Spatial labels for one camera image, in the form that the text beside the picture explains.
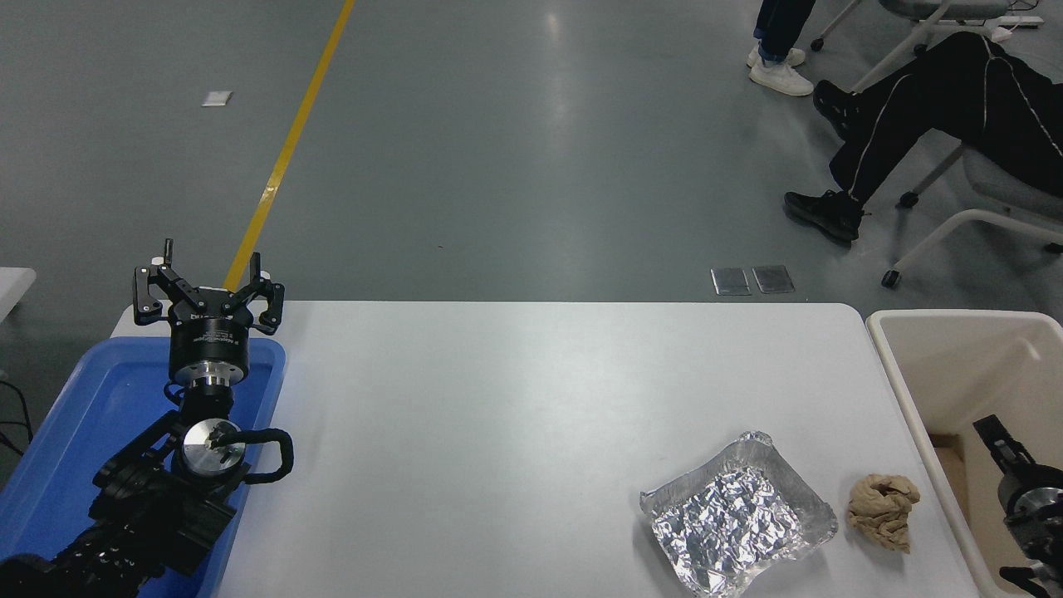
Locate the grey-seated office chair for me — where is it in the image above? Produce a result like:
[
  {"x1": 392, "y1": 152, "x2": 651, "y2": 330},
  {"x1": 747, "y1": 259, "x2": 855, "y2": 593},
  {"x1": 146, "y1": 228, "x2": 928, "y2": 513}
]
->
[{"x1": 811, "y1": 0, "x2": 1046, "y2": 94}]

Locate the blue plastic tray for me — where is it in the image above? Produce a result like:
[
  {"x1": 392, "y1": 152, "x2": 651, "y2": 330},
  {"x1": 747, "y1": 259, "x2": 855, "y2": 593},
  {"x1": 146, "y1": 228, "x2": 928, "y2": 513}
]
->
[{"x1": 0, "y1": 336, "x2": 287, "y2": 598}]

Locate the white side table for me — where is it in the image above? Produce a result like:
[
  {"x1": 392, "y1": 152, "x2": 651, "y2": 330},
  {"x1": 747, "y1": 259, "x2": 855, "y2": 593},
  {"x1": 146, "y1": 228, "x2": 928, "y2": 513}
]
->
[{"x1": 0, "y1": 267, "x2": 37, "y2": 323}]

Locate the seated person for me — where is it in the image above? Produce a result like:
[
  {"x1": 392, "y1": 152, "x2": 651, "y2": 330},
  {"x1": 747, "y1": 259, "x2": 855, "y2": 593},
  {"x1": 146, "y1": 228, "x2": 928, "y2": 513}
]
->
[{"x1": 783, "y1": 32, "x2": 1063, "y2": 248}]

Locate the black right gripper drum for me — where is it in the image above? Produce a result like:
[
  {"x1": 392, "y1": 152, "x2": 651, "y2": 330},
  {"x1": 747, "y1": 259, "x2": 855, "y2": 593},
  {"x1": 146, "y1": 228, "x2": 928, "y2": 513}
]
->
[{"x1": 1000, "y1": 464, "x2": 1063, "y2": 510}]

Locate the black floor cable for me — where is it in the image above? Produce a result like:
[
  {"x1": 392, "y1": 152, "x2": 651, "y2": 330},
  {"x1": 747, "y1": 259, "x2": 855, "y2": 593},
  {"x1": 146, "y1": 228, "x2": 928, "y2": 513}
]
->
[{"x1": 0, "y1": 370, "x2": 34, "y2": 458}]

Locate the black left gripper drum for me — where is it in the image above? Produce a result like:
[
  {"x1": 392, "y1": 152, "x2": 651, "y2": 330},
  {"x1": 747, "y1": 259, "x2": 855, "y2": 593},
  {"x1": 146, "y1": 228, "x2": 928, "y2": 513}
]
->
[{"x1": 169, "y1": 292, "x2": 252, "y2": 384}]

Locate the white-legged office chair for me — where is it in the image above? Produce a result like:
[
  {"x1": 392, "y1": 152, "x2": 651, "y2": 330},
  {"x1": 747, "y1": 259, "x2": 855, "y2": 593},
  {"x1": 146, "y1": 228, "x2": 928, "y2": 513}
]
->
[{"x1": 882, "y1": 141, "x2": 1063, "y2": 290}]

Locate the standing person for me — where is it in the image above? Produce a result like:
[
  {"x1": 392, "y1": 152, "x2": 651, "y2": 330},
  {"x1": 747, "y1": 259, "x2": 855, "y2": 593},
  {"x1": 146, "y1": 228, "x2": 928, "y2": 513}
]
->
[{"x1": 745, "y1": 0, "x2": 817, "y2": 97}]

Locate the crumpled tan paper ball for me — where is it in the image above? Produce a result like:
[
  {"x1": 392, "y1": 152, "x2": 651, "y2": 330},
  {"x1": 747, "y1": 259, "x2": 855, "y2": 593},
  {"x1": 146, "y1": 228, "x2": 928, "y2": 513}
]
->
[{"x1": 847, "y1": 473, "x2": 922, "y2": 555}]

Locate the silver foil plate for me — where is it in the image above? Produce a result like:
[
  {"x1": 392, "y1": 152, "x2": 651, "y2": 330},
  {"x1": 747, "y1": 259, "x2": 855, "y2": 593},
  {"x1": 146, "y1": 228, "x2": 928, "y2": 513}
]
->
[{"x1": 639, "y1": 430, "x2": 839, "y2": 598}]

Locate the large pale dustbin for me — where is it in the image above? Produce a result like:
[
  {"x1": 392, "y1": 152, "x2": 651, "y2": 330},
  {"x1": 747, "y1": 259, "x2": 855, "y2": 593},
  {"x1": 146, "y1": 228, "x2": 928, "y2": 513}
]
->
[{"x1": 865, "y1": 310, "x2": 1063, "y2": 598}]

